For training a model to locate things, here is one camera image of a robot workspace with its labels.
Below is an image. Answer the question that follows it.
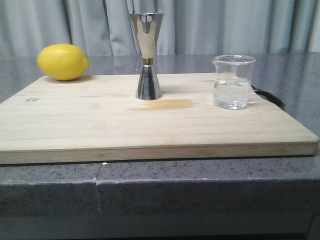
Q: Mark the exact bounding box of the clear glass beaker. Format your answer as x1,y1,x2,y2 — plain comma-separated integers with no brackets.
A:
212,54,256,110

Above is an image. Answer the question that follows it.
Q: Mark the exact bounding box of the steel hourglass jigger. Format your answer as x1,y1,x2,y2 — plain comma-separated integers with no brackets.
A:
129,13,164,101

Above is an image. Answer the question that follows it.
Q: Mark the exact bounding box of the wooden cutting board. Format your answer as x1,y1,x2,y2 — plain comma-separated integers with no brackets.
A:
0,73,319,164

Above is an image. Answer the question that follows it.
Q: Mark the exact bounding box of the grey curtain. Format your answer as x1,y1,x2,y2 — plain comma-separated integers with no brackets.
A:
0,0,320,58

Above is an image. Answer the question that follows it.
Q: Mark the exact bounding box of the yellow lemon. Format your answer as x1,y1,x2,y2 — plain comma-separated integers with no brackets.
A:
36,44,90,81

